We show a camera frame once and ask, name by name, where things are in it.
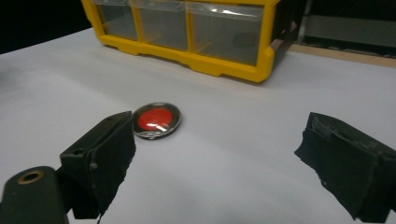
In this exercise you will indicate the yellow and black drawer organizer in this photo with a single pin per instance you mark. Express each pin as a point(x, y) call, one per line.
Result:
point(199, 62)

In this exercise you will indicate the red round sweet clear wrapper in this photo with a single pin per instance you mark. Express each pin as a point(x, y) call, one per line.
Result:
point(155, 118)

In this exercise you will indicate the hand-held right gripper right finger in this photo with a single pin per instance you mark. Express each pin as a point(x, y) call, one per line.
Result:
point(348, 161)

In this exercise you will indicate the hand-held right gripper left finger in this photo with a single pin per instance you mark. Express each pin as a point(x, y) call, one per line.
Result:
point(102, 155)

